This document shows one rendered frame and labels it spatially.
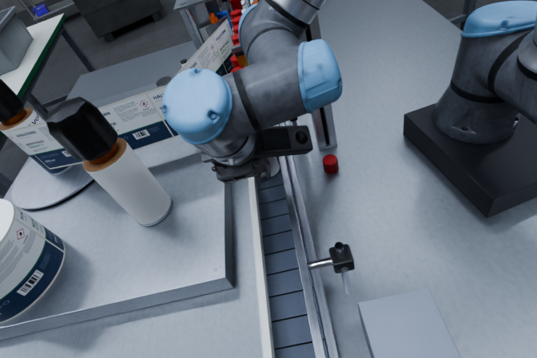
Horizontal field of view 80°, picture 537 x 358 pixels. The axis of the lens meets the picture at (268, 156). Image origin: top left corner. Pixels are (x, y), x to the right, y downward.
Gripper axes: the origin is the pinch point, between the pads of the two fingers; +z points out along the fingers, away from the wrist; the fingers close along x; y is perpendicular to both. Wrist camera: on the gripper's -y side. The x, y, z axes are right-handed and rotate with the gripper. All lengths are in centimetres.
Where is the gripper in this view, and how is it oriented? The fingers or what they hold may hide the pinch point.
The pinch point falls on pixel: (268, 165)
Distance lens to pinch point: 66.2
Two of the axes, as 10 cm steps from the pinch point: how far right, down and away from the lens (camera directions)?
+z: 1.7, 2.4, 9.6
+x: 2.2, 9.4, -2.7
